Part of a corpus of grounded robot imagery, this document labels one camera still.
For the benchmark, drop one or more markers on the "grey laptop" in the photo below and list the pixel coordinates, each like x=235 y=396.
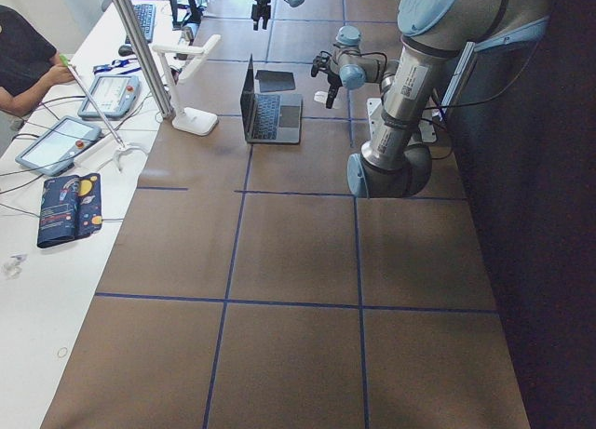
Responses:
x=269 y=118

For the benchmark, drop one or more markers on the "black mouse pad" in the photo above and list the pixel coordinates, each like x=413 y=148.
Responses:
x=274 y=81

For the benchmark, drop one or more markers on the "white desk lamp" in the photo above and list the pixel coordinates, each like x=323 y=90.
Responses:
x=187 y=118

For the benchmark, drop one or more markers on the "black computer mouse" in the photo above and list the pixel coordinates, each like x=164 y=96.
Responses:
x=126 y=50

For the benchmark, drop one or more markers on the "black keyboard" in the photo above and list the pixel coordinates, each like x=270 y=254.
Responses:
x=146 y=17

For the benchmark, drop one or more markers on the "upper teach pendant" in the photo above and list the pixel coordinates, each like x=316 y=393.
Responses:
x=115 y=93

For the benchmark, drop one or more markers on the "teach pendant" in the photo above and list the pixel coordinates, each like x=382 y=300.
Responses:
x=115 y=93
x=55 y=151

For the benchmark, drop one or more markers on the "long grabber stick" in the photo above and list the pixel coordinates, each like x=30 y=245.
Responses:
x=123 y=147

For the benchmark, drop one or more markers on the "person in black shirt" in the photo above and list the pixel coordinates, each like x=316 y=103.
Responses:
x=30 y=65

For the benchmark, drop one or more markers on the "lower teach pendant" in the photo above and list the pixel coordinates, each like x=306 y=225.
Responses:
x=55 y=151

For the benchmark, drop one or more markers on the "space print pouch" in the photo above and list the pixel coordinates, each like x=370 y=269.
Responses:
x=71 y=209

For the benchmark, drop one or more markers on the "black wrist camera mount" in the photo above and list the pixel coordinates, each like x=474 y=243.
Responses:
x=321 y=63

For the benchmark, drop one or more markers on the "aluminium frame post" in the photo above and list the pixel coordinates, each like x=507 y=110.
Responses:
x=151 y=74

